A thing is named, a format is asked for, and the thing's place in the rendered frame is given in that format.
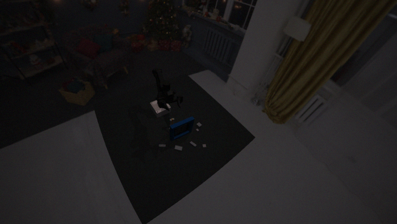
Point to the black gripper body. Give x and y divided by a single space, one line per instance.
169 100

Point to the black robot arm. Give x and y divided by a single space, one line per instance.
162 86

